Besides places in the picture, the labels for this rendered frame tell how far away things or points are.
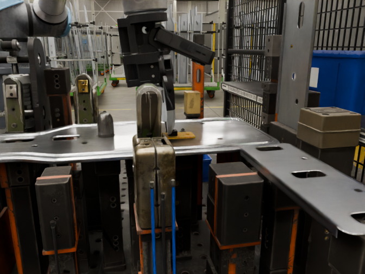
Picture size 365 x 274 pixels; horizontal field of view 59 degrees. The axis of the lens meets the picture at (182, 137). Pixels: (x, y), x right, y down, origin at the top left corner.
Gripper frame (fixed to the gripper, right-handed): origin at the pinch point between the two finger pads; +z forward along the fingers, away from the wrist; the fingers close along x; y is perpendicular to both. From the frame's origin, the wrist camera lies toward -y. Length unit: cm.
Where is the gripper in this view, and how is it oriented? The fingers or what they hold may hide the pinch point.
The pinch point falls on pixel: (171, 125)
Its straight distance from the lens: 61.7
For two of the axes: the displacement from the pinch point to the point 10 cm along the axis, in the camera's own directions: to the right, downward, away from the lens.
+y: -9.7, 1.5, -1.6
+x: 2.0, 2.7, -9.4
